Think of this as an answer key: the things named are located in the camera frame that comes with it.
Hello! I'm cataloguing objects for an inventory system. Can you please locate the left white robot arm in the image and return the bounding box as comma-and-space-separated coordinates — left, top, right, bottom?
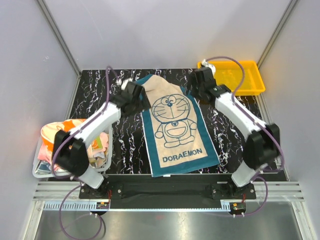
51, 80, 151, 198

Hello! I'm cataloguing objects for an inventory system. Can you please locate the teal beige Doraemon towel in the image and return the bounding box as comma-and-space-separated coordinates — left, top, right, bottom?
136, 74, 220, 177

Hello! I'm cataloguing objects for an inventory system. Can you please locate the aluminium frame rail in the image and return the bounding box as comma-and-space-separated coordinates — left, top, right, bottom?
33, 182, 304, 212

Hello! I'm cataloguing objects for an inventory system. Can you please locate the yellow plastic tray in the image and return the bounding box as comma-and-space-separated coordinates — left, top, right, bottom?
208, 59, 266, 96

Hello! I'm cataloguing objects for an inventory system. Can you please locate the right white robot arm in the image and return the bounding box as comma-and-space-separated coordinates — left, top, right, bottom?
187, 67, 282, 199

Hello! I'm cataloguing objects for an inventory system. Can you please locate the grey plastic laundry basket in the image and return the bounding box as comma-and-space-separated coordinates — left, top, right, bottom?
32, 118, 113, 179

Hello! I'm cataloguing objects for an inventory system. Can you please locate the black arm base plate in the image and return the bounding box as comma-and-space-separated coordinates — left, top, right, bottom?
79, 173, 257, 201

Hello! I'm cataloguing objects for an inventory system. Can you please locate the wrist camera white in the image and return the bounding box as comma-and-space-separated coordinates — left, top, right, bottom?
200, 59, 216, 75
116, 77, 133, 91

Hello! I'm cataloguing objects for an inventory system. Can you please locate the pink towel in basket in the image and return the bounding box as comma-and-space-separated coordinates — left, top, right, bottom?
37, 132, 109, 169

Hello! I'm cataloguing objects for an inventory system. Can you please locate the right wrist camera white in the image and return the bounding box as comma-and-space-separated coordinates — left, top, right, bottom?
200, 59, 216, 75

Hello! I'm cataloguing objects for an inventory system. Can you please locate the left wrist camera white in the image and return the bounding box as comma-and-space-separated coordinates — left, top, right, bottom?
116, 77, 133, 91

